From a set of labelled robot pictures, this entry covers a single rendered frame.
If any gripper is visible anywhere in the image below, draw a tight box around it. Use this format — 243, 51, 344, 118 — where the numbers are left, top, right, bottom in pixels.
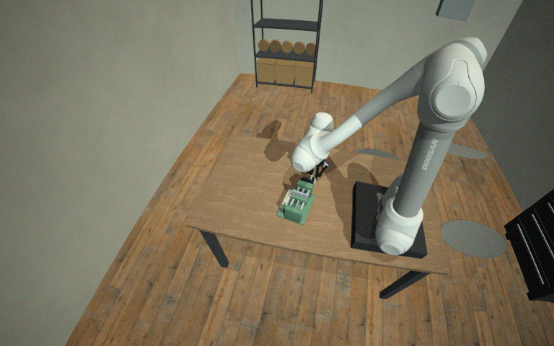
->
307, 160, 329, 185

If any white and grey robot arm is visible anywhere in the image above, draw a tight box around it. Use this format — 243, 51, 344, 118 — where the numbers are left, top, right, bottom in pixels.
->
291, 37, 487, 255

